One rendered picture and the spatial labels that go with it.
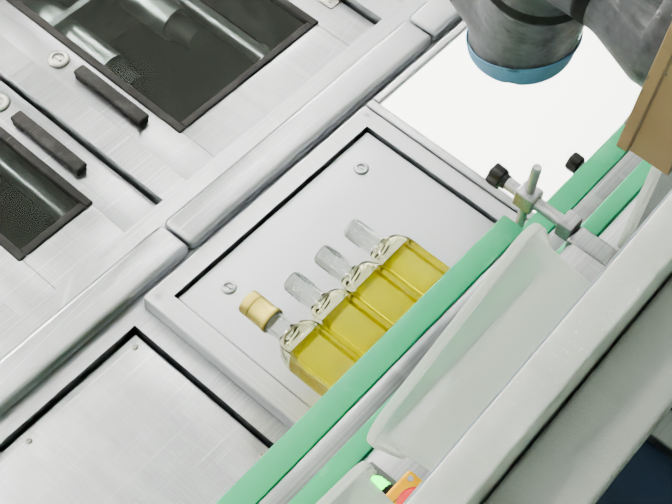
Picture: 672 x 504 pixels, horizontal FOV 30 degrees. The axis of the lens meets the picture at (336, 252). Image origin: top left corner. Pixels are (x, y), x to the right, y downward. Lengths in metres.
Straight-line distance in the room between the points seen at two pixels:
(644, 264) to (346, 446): 0.50
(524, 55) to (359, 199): 0.59
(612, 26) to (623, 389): 0.36
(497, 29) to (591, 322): 0.44
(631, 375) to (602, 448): 0.06
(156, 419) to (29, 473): 0.17
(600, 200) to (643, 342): 0.72
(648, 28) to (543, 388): 0.37
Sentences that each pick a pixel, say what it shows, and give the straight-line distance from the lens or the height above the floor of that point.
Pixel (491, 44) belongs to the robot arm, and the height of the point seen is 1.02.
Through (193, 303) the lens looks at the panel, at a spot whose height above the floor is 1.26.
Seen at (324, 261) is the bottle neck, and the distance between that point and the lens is 1.60.
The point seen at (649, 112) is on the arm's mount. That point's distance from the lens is 1.17.
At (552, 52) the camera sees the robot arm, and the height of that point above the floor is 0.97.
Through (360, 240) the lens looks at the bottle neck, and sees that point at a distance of 1.63.
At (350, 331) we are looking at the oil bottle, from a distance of 1.53.
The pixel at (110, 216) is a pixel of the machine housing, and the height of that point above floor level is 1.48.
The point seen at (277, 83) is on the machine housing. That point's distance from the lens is 2.01.
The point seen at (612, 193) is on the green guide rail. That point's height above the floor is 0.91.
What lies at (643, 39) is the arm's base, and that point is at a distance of 1.14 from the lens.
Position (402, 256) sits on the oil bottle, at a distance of 1.59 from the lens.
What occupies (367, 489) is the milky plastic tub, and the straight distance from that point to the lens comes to 1.04.
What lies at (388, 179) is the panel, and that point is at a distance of 1.85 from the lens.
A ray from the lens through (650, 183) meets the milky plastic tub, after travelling 1.42.
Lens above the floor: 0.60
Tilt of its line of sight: 19 degrees up
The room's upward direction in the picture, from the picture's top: 53 degrees counter-clockwise
